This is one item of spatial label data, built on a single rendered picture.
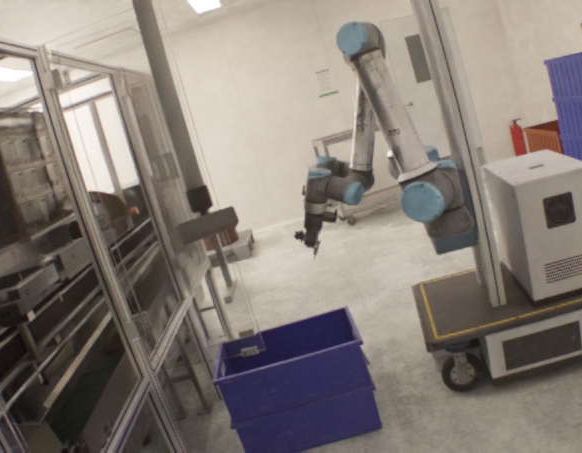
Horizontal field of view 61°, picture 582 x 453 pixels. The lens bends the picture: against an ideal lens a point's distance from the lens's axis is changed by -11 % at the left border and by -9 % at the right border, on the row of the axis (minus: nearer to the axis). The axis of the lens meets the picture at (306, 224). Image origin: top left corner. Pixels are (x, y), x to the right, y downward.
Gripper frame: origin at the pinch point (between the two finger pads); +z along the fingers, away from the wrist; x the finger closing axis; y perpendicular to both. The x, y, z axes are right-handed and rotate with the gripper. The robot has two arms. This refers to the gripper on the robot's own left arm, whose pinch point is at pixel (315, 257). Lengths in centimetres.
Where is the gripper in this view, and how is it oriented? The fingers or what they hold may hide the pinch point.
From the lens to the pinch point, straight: 223.5
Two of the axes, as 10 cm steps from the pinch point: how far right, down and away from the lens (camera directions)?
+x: -2.2, 3.8, -9.0
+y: -9.7, -1.8, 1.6
